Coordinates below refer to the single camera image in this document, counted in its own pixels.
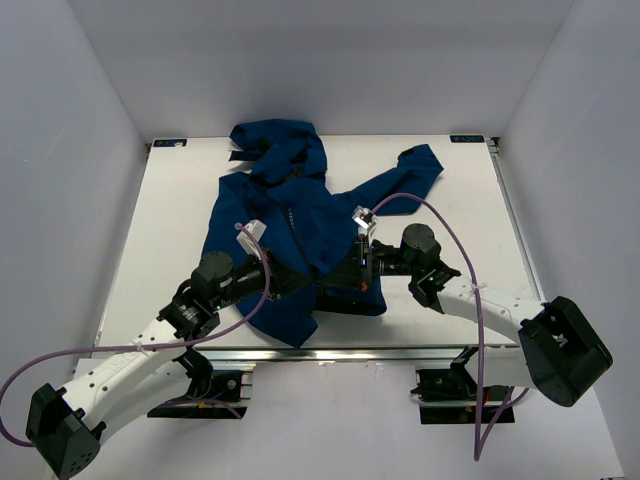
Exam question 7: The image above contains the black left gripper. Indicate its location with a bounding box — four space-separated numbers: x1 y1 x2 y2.
212 248 312 311

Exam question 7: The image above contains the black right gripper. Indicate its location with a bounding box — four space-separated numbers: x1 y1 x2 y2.
321 234 419 291

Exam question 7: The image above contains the blue zip-up jacket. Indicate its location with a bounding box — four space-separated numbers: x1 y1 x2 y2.
203 119 443 348

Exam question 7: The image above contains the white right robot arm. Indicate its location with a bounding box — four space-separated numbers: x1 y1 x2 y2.
322 223 613 407

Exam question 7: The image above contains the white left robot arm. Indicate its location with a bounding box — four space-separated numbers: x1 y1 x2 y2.
26 251 312 479

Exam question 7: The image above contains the right blue table label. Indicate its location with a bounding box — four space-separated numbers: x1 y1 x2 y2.
449 135 485 144

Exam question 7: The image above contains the blue table label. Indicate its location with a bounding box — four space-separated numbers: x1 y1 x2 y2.
152 138 187 148
449 135 485 144

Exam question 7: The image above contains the left blue table label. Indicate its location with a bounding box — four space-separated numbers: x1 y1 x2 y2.
152 138 187 148

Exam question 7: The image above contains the aluminium table front rail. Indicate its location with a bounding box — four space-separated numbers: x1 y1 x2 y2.
199 347 506 365

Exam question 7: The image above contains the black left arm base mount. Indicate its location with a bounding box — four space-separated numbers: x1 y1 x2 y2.
147 348 253 420

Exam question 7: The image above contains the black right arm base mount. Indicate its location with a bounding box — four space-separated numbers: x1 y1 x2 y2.
410 344 516 426

